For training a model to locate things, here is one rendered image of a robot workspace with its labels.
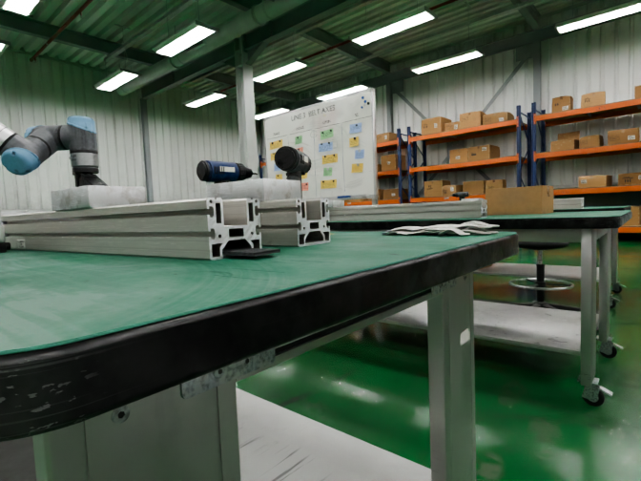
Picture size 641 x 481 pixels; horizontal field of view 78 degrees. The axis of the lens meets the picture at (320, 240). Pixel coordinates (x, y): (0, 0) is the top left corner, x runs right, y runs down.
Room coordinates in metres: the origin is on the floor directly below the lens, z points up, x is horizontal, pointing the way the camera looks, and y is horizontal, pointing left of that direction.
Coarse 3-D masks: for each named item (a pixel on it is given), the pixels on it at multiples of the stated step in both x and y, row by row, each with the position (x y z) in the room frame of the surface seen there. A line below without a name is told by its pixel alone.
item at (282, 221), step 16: (256, 208) 0.75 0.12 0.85; (272, 208) 0.74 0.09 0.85; (288, 208) 0.71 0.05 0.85; (304, 208) 0.71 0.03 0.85; (320, 208) 0.75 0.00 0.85; (272, 224) 0.72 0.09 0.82; (288, 224) 0.71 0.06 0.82; (304, 224) 0.71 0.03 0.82; (320, 224) 0.75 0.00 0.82; (272, 240) 0.72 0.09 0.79; (288, 240) 0.70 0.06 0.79; (304, 240) 0.70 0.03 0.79; (320, 240) 0.75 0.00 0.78
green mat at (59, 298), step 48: (336, 240) 0.80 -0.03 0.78; (384, 240) 0.75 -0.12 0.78; (432, 240) 0.70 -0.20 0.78; (480, 240) 0.66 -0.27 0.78; (0, 288) 0.37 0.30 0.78; (48, 288) 0.36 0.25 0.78; (96, 288) 0.35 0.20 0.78; (144, 288) 0.34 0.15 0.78; (192, 288) 0.33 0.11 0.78; (240, 288) 0.32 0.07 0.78; (288, 288) 0.32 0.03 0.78; (0, 336) 0.21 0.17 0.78; (48, 336) 0.21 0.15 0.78; (96, 336) 0.21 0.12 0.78
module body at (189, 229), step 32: (32, 224) 0.88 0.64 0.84; (64, 224) 0.79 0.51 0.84; (96, 224) 0.71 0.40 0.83; (128, 224) 0.65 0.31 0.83; (160, 224) 0.60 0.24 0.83; (192, 224) 0.55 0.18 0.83; (224, 224) 0.62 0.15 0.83; (256, 224) 0.61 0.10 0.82; (160, 256) 0.60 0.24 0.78; (192, 256) 0.56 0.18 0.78; (224, 256) 0.55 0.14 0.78
